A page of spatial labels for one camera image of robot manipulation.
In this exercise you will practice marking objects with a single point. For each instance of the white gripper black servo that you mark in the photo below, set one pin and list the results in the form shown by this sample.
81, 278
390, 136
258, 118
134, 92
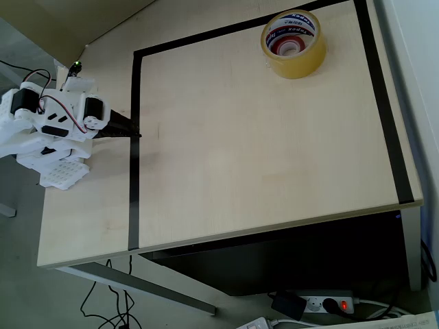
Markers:
118, 125

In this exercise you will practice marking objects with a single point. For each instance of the red tape roll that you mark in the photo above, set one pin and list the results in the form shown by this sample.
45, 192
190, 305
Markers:
279, 44

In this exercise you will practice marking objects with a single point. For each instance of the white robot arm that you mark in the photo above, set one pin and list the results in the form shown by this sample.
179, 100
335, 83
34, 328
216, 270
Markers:
31, 147

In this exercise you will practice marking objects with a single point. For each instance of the grey metal foot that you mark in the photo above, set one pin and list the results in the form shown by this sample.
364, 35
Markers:
8, 209

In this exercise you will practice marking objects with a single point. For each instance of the grey slanted table leg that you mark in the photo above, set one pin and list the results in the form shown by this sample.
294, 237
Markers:
144, 284

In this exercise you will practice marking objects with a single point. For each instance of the small white device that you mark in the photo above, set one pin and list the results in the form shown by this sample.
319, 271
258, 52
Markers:
255, 323

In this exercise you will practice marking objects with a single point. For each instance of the black power adapter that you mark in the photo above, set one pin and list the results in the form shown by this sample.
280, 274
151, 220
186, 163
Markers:
288, 305

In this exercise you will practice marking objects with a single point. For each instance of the white power strip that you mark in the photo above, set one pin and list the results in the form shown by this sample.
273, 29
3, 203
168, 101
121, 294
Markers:
313, 305

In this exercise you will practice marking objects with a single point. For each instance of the black round plug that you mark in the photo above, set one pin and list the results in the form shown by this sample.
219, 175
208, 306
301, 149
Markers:
330, 305

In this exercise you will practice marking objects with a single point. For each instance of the grey upright table leg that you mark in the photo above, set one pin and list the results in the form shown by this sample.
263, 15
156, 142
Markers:
413, 253

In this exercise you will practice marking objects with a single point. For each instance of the wrist camera with green light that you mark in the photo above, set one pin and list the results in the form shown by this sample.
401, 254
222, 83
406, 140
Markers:
79, 84

